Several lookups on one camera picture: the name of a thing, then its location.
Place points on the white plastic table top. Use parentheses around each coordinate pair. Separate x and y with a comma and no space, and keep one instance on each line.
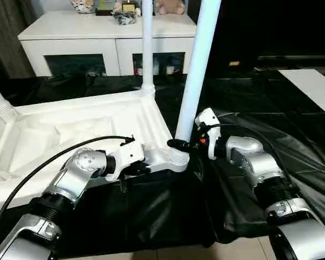
(70,116)

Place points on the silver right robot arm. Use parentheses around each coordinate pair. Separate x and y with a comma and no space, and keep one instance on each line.
(260,162)

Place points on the black plastic mat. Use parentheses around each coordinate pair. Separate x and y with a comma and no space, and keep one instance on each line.
(260,122)

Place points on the small yellow label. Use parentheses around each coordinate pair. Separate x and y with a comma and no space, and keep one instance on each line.
(234,63)

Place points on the red and white container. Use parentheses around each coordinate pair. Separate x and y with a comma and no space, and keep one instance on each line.
(137,69)

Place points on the white flat board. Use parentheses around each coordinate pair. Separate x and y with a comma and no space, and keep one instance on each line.
(311,86)

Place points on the black low cabinet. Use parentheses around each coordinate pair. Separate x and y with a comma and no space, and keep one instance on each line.
(273,27)

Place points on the bag of black items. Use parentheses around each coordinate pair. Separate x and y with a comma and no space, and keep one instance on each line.
(124,17)

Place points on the beige plush toy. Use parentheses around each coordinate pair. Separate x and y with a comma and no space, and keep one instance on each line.
(169,6)

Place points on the white sideboard cabinet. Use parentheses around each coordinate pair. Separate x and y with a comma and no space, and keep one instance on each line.
(70,29)

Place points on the dark grey curtain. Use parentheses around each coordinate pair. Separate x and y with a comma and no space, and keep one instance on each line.
(8,35)

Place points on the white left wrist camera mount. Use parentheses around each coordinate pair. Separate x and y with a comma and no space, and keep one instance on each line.
(127,154)

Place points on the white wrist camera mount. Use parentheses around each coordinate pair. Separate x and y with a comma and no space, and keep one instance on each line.
(127,154)
(210,119)

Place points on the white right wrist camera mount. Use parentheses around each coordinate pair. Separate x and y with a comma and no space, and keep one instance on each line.
(210,119)

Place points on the dark frame with yellow cards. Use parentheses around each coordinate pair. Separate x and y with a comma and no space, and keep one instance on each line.
(105,6)

